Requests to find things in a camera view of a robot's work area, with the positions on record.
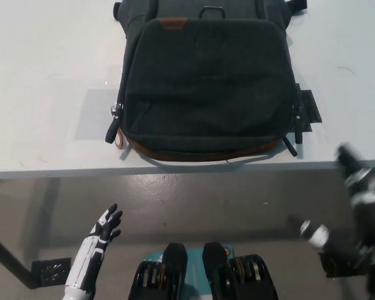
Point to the thin dark thread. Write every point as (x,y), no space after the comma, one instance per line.
(347,69)

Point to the dark grey backpack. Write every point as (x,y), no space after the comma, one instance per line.
(206,78)

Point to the black tape patch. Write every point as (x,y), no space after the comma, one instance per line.
(309,106)

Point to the black table leg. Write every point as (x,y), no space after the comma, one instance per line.
(9,259)

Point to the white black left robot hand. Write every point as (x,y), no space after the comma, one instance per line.
(90,250)

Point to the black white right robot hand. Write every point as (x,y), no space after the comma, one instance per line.
(368,212)

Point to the black table foot plate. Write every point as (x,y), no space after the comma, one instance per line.
(337,265)
(51,272)

